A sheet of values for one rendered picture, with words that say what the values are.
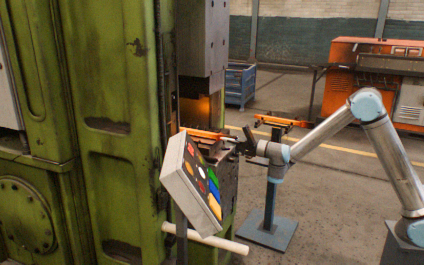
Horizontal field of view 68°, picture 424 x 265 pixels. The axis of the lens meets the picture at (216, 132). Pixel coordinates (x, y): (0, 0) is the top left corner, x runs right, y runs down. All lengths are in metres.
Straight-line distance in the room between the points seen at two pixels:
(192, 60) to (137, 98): 0.32
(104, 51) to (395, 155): 1.33
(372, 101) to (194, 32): 0.81
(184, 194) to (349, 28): 8.27
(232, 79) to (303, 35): 4.16
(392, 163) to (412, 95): 3.58
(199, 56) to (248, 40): 8.27
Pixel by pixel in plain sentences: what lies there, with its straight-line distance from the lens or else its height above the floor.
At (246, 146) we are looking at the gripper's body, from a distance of 1.70.
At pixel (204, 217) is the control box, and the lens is 1.10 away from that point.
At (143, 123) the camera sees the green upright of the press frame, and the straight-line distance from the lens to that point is 1.40.
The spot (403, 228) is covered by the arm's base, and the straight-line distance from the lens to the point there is 1.91.
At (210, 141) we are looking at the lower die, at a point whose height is 0.99.
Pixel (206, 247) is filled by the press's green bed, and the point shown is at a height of 0.35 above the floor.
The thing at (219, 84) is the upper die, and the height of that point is 1.30.
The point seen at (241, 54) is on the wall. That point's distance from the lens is 9.86.
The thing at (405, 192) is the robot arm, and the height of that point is 0.94.
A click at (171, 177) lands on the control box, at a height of 1.17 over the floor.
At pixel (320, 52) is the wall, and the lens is 9.27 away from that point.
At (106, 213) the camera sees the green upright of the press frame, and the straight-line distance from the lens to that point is 1.90.
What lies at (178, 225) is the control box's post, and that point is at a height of 0.86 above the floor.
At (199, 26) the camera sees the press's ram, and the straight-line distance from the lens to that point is 1.48.
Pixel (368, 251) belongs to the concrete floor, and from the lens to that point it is 2.76.
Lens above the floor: 1.67
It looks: 22 degrees down
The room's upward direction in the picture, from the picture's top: 1 degrees clockwise
